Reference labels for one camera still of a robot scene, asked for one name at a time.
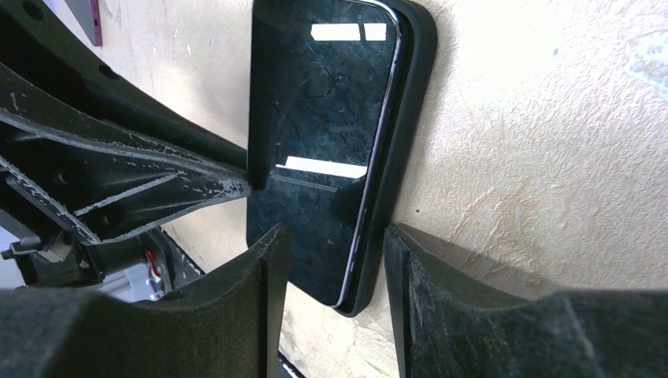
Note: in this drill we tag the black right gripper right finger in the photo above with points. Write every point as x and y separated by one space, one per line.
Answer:
447 324

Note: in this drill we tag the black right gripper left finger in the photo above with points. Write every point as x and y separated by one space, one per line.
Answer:
76 332

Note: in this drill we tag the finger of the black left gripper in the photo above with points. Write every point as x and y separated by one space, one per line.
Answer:
40 48
102 182

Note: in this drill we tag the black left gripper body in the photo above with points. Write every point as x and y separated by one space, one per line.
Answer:
48 255

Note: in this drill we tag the black phone case with cutout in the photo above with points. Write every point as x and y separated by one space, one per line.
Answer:
411 68

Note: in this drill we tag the silver-edged black-screen phone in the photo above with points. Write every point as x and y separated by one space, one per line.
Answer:
321 88

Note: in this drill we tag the purple-edged black phone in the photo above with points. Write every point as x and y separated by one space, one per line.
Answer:
87 14

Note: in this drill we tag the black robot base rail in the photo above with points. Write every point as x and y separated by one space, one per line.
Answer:
227 323

